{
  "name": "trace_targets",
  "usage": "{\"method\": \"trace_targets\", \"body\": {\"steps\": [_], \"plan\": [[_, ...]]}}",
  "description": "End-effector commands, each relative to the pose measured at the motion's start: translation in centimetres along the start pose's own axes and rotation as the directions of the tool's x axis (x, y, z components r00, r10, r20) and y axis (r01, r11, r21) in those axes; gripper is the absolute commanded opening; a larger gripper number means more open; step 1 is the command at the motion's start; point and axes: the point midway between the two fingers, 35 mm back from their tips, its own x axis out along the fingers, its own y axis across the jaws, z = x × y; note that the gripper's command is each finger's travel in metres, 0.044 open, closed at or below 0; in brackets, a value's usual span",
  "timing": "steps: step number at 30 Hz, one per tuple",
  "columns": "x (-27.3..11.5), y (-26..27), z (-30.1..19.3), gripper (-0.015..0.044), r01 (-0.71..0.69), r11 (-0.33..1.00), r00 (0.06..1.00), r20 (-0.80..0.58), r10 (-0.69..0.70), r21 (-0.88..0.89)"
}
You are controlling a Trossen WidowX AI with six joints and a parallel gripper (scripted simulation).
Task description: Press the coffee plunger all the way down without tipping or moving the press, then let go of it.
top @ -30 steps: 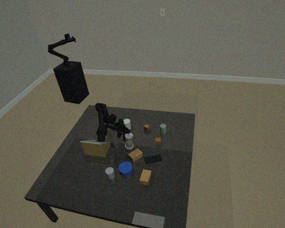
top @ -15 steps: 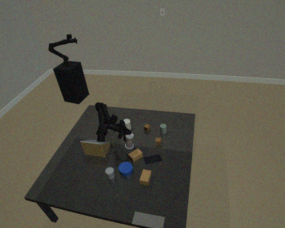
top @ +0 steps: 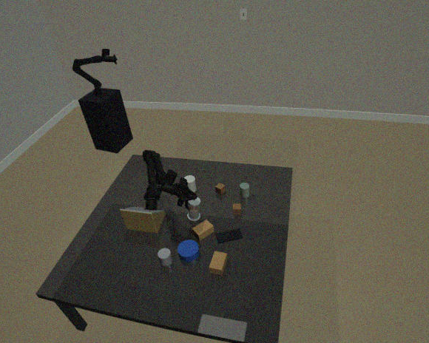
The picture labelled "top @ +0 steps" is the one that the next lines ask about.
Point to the glass french press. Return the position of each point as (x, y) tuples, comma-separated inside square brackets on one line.
[(194, 208)]

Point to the blue cylinder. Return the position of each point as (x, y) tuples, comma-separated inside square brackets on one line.
[(188, 250)]

